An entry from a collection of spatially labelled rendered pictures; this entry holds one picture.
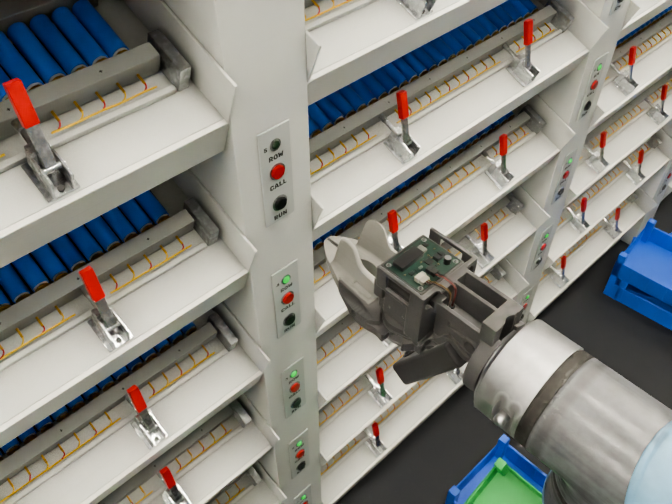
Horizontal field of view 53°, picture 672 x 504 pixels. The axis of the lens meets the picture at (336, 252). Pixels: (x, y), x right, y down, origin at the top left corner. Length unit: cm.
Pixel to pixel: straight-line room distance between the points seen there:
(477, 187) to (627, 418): 71
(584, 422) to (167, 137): 41
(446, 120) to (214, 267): 40
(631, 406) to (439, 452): 121
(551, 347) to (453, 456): 119
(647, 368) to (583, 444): 148
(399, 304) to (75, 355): 33
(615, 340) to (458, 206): 98
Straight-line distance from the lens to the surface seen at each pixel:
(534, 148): 129
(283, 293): 84
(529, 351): 54
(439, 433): 174
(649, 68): 161
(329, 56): 71
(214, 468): 108
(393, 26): 77
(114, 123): 63
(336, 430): 132
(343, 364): 116
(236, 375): 92
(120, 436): 89
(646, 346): 205
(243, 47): 61
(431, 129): 95
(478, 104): 102
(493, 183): 120
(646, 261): 215
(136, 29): 70
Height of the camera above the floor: 151
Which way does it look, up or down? 46 degrees down
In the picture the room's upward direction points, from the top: straight up
